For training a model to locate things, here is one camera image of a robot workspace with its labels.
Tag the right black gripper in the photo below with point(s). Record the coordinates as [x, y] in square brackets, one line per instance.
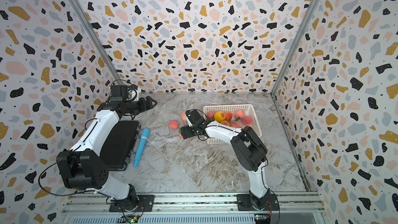
[186, 134]

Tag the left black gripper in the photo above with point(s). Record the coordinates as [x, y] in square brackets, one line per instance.
[143, 107]

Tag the yellow peach back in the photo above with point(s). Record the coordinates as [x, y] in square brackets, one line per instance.
[220, 116]

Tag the yellow pink peach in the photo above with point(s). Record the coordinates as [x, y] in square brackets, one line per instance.
[226, 123]

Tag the orange red lone peach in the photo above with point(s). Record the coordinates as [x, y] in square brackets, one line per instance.
[228, 116]

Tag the white perforated plastic basket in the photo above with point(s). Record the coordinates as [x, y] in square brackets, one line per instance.
[247, 108]

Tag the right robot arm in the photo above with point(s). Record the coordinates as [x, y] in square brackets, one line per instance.
[249, 150]

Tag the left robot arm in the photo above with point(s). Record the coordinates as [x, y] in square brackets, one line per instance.
[82, 169]

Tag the blue cylindrical tube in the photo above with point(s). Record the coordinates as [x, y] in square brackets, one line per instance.
[141, 146]

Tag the black case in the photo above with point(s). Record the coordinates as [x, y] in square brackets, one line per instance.
[118, 147]

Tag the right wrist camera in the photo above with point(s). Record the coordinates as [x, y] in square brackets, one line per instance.
[194, 117]

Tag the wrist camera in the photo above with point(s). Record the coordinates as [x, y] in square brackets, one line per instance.
[123, 93]
[194, 117]

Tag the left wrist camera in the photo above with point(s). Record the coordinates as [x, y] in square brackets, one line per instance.
[123, 93]

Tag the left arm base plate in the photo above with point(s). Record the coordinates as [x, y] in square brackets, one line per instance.
[140, 203]

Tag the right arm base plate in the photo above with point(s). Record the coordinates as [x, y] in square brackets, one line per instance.
[249, 202]

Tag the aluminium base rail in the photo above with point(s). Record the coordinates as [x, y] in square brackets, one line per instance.
[198, 208]

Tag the right aluminium corner post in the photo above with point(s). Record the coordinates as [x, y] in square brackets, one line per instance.
[295, 44]

